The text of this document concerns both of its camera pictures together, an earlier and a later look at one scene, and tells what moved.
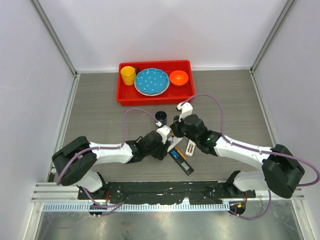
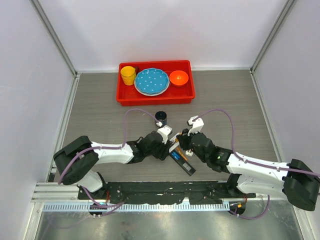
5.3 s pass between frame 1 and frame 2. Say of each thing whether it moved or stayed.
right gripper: moved
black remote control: stayed
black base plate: stayed
